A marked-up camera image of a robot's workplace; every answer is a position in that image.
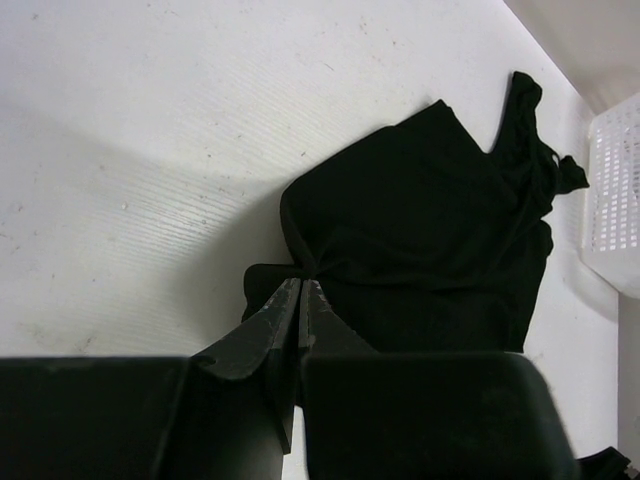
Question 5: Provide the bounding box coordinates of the black tank top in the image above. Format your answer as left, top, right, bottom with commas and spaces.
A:
244, 72, 588, 353

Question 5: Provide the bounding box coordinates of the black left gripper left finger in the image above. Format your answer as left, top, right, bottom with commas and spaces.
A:
1, 279, 301, 479

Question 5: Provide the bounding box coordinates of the white plastic basket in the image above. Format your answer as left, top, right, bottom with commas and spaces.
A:
581, 94, 640, 299

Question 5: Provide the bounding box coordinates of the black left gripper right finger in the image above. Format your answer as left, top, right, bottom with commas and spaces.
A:
299, 281, 580, 479

